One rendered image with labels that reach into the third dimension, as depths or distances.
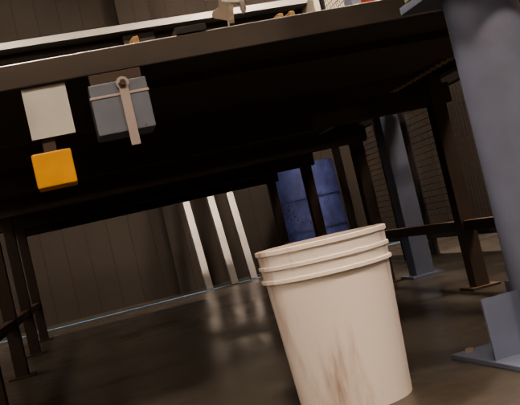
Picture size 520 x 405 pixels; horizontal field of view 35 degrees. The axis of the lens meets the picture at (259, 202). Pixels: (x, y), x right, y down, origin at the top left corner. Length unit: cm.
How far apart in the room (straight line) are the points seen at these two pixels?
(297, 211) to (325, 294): 563
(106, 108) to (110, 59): 12
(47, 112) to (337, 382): 89
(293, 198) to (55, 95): 551
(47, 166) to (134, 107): 24
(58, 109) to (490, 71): 99
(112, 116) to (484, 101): 85
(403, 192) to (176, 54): 239
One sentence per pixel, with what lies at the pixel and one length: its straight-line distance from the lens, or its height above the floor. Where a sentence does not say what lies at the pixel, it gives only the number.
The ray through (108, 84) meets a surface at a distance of 194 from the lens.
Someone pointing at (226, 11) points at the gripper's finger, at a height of 103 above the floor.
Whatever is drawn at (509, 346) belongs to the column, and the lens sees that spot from 196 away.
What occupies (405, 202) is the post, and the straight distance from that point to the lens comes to 419.
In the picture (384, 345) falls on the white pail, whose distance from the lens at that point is 177.
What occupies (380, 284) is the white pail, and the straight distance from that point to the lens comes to 177.
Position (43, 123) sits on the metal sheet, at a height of 77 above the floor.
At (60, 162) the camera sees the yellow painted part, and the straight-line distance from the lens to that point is 190.
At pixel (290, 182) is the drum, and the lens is 735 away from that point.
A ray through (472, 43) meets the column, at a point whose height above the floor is 72.
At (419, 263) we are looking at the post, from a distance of 420.
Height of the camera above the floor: 42
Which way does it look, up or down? 2 degrees up
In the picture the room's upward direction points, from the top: 13 degrees counter-clockwise
